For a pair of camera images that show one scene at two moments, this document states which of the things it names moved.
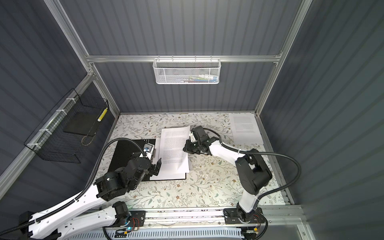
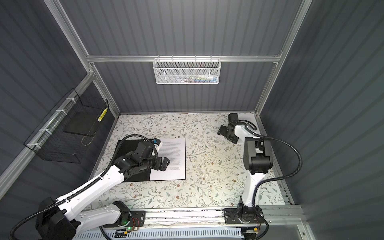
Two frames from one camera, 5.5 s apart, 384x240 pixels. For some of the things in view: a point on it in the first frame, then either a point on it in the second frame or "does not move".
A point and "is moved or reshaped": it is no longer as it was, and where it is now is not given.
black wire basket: [65, 133] does not move
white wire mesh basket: [187, 71] does not move
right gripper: [187, 148] -> [225, 129]
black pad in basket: [83, 123] does not move
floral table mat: [211, 181] does not move
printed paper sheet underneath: [174, 145] is moved or reshaped
